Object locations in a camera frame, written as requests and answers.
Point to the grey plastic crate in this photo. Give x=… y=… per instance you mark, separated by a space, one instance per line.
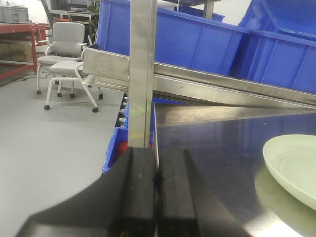
x=14 y=14

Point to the blue bin upper left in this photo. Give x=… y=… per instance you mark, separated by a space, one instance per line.
x=183 y=40

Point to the blue bin upper right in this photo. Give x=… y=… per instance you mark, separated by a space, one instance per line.
x=280 y=48

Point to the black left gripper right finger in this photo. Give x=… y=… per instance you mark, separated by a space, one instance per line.
x=187 y=206

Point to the blue bin lower left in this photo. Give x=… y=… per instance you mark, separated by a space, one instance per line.
x=118 y=142

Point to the green potted plant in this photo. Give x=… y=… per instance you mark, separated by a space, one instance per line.
x=94 y=8

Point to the stainless steel shelf rack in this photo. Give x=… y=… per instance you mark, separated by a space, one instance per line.
x=142 y=78

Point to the light green plate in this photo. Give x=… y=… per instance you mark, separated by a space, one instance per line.
x=291 y=160

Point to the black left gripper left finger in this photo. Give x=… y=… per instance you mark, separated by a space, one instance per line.
x=121 y=203

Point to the red metal workbench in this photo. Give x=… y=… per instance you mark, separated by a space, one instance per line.
x=33 y=34

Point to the white office chair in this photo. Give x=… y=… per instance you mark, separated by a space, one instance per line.
x=67 y=45

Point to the blue bin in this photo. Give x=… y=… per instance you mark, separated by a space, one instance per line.
x=280 y=48
x=183 y=40
x=118 y=142

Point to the white stool with casters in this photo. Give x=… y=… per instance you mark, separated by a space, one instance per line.
x=68 y=71

